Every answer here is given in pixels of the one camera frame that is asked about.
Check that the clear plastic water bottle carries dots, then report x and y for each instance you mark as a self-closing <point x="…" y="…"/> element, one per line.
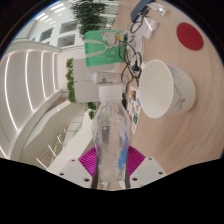
<point x="110" y="133"/>

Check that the ceiling light strips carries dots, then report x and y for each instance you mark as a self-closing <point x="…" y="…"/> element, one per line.
<point x="27" y="83"/>

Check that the row of green plants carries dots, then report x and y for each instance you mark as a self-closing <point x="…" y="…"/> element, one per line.
<point x="90" y="13"/>

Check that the green tote bag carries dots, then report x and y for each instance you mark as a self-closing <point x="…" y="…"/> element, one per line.
<point x="100" y="50"/>

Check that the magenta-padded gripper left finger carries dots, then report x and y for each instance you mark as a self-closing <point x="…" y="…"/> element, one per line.
<point x="75" y="171"/>

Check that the colourful sticker sheet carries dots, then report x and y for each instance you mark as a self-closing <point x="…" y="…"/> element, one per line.
<point x="135" y="108"/>

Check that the flat round red coaster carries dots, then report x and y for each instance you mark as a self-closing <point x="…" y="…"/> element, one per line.
<point x="190" y="36"/>

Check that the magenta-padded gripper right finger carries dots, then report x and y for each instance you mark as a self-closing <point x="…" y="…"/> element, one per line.
<point x="148" y="171"/>

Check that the white cup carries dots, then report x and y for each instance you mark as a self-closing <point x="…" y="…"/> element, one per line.
<point x="165" y="88"/>

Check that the small white packet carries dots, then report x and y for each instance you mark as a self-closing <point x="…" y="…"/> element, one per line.
<point x="159" y="8"/>
<point x="148" y="27"/>

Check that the clear shaker bottle white lid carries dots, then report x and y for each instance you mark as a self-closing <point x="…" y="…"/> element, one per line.
<point x="106" y="78"/>

